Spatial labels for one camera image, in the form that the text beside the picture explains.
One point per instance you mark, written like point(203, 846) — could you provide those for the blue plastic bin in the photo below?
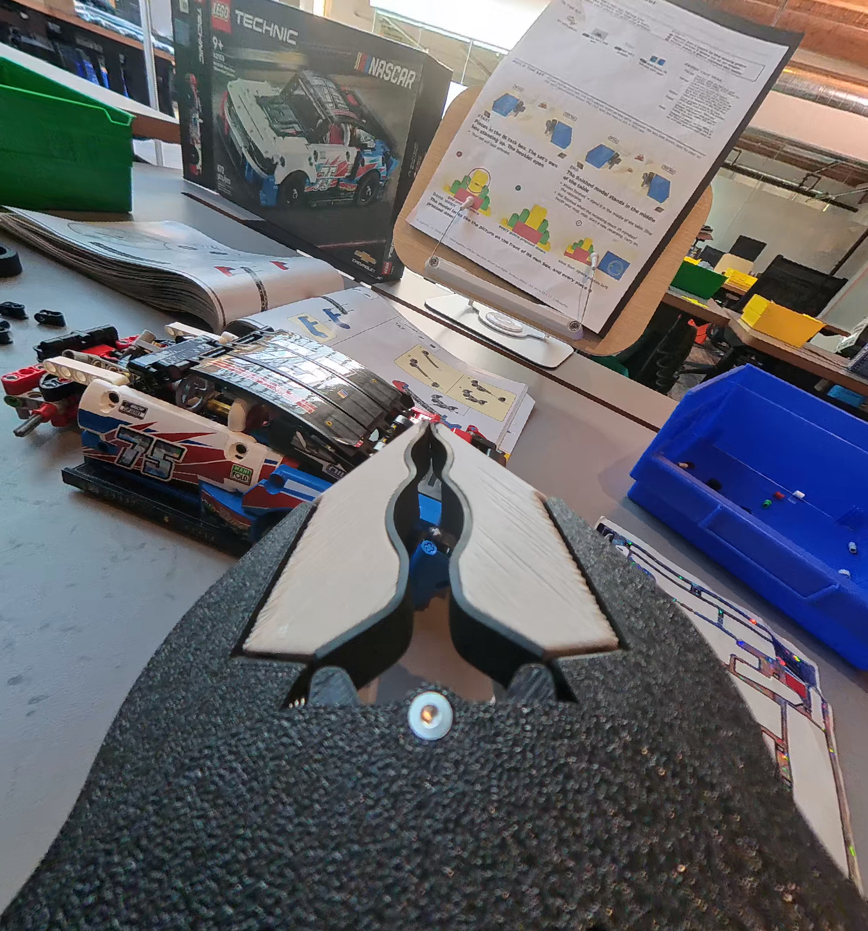
point(732, 524)

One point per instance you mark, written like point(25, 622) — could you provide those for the toy brick race car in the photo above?
point(187, 436)

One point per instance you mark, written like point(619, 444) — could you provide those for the black toy set box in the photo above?
point(296, 218)

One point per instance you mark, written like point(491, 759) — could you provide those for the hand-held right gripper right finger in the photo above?
point(528, 567)

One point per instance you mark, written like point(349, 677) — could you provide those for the yellow plastic bin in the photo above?
point(745, 278)
point(779, 320)

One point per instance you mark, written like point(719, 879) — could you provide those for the sticker sheet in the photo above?
point(812, 785)

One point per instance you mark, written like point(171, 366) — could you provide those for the silver ventilation duct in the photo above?
point(841, 94)

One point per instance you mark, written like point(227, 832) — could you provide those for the background wooden workbench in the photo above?
point(790, 356)

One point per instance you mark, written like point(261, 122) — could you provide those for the white stand base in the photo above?
point(521, 349)

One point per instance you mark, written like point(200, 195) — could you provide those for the open building instruction booklet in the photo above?
point(150, 254)

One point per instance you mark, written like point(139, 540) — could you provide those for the small green plastic bin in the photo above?
point(699, 280)

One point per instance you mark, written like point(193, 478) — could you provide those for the printed instruction sheet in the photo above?
point(608, 145)

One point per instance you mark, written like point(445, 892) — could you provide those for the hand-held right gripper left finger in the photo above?
point(325, 574)

